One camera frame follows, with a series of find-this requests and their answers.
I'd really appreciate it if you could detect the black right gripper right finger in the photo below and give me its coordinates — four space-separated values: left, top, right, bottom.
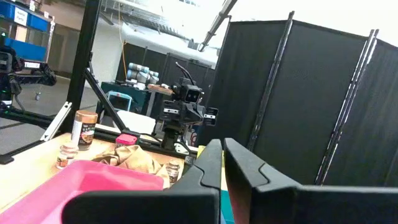
223 138 398 224

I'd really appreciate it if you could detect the blue storage bin white label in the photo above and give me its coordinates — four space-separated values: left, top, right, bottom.
0 0 30 27

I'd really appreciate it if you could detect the dark teal cabinet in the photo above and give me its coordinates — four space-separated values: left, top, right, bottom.
99 80 153 116

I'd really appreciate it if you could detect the black aluminium table frame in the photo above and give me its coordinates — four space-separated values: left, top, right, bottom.
0 0 201 166

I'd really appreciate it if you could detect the wooden board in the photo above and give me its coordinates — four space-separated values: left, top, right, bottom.
146 83 174 96

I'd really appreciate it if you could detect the silver frame corner bracket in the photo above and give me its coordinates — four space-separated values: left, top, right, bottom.
39 101 73 142

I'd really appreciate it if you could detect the tan cloth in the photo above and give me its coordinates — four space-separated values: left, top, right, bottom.
91 144 171 190

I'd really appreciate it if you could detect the silver metal weight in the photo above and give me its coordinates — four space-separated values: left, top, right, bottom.
55 141 80 170
165 159 182 187

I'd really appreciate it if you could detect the grey metal bar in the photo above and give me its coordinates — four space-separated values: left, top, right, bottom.
197 0 239 53

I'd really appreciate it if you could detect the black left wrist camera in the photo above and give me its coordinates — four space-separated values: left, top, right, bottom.
178 83 203 104

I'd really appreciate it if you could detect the light blue framed screen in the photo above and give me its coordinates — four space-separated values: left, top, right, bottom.
106 90 134 113

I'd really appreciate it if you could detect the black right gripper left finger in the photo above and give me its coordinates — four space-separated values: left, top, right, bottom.
61 138 223 224

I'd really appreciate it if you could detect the teal plastic bin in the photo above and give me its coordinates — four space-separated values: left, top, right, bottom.
220 189 236 224

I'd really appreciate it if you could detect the black room divider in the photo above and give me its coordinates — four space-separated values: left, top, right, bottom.
198 11 398 189
115 42 218 121

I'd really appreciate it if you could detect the pink plastic bin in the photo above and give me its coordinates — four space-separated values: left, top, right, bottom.
0 159 165 224

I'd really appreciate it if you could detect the white box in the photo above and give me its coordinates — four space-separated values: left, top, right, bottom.
115 110 157 135

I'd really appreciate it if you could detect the red-lid paprika tin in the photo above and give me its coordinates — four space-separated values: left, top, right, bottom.
114 133 139 149

